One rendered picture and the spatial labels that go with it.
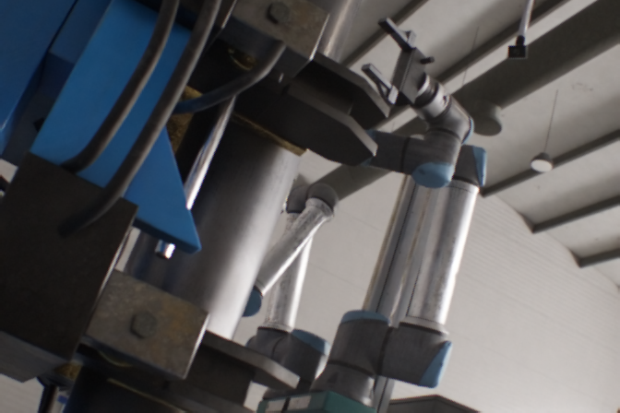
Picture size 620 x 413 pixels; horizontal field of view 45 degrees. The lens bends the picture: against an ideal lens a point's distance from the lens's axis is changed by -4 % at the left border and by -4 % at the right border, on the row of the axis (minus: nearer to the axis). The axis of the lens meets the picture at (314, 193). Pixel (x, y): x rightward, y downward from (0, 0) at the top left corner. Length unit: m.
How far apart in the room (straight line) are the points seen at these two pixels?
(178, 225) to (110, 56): 0.24
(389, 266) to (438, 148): 1.07
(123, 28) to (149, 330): 0.40
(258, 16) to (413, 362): 1.38
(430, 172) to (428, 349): 0.64
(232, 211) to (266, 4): 0.35
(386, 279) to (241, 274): 1.57
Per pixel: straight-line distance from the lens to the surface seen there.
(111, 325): 0.92
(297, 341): 2.74
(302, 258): 2.94
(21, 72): 1.31
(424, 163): 1.81
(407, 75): 1.78
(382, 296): 2.79
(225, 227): 1.27
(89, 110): 1.01
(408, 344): 2.27
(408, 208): 2.92
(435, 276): 2.30
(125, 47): 1.05
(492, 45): 11.69
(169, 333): 0.94
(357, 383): 2.26
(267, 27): 1.10
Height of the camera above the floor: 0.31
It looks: 24 degrees up
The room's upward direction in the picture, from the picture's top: 20 degrees clockwise
